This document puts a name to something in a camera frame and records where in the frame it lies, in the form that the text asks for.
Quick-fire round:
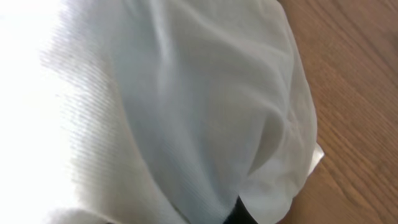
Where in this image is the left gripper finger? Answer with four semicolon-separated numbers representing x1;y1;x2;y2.
223;197;257;224

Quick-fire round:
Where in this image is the white t-shirt with logo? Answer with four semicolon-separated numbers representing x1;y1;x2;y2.
1;0;324;223

